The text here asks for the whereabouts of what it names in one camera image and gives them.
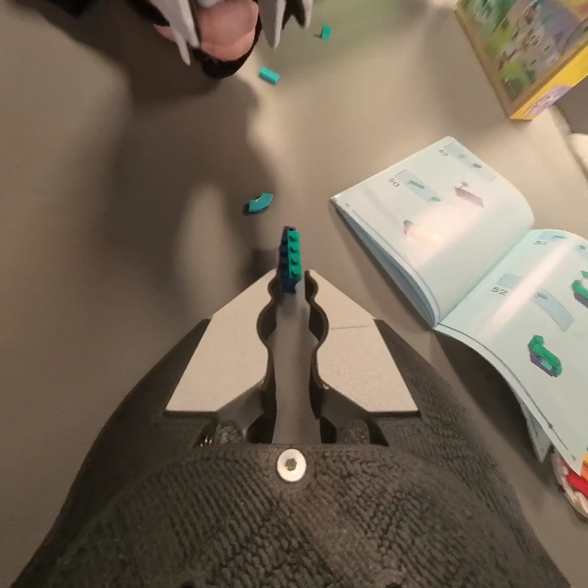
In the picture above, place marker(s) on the teal lego brick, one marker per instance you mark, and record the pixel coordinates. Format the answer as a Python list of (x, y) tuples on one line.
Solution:
[(268, 76)]

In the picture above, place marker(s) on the open pale blue instruction booklet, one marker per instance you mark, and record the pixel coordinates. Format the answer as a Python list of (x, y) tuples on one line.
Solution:
[(459, 257)]

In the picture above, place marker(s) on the small teal lego piece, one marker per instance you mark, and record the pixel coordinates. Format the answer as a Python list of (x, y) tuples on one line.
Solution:
[(325, 32)]

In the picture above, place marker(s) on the rainbow coloured lego piece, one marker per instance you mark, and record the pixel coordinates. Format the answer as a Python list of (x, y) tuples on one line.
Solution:
[(576, 482)]

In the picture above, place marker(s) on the teal curved lego piece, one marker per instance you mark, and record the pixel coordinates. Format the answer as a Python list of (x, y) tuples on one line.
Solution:
[(259, 204)]

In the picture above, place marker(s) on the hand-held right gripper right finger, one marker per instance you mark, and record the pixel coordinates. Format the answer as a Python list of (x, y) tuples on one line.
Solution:
[(367, 367)]

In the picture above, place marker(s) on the yellow lego box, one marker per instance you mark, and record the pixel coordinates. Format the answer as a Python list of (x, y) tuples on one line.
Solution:
[(519, 55)]

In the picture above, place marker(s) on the person's left hand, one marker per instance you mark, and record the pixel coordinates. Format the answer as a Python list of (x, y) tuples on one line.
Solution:
[(227, 32)]

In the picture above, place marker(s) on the blue purple lego assembly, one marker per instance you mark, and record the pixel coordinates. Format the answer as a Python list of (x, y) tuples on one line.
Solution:
[(285, 282)]

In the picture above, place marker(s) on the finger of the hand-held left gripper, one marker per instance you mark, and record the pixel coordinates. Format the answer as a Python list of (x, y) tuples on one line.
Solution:
[(273, 18), (183, 23)]

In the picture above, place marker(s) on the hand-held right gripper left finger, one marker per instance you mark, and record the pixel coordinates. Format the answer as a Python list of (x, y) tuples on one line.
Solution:
[(216, 367)]

